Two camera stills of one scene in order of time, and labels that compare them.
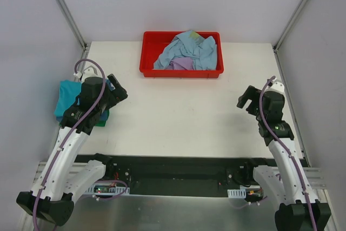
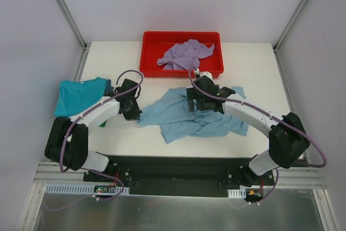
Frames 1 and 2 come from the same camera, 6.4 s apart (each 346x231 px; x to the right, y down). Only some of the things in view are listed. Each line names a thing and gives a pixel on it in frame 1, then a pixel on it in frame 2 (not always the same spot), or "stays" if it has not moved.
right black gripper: [250, 102] to [194, 98]
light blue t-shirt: [191, 44] to [169, 110]
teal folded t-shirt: [68, 91] stays
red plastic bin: [152, 44] stays
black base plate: [189, 175] stays
